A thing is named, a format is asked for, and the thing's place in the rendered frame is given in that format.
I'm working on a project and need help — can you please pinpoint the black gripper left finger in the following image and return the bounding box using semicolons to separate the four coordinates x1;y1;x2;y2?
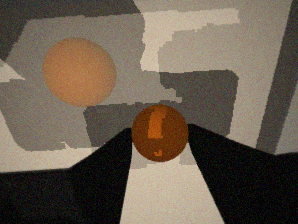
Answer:
0;128;132;224

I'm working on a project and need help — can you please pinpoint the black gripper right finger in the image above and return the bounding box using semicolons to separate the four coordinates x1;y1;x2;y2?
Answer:
187;124;298;224

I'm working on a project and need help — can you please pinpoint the brown ball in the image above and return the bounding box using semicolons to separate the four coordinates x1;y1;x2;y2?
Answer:
131;105;189;162

